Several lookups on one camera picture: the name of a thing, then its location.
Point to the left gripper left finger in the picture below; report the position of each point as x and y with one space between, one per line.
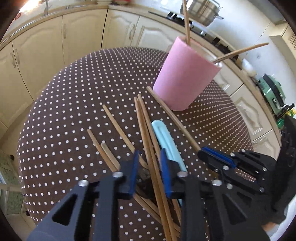
90 205

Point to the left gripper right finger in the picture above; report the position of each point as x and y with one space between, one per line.
209 212

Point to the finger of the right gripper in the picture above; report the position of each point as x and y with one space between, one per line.
219 162

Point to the pale wooden chopstick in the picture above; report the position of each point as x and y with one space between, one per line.
178 123

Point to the brown wooden chopstick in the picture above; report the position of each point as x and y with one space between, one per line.
154 157
147 149

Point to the green electric cooker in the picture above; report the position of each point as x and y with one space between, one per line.
274 96

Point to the light wooden chopstick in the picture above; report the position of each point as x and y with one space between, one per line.
119 129

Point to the brown polka dot tablecloth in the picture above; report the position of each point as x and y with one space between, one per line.
55 150

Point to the pink cylindrical utensil holder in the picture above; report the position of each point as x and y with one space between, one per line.
183 76

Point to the white bowl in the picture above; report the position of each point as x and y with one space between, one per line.
248 68

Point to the long curved bamboo stick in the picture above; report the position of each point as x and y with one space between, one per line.
237 52

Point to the black gas stove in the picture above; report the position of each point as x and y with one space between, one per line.
200 30

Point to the stainless steel steamer pot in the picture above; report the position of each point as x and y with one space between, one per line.
204 11

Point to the lower cream cabinets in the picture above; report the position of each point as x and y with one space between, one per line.
33 54

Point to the light blue utensil handle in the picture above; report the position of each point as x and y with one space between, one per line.
166 142

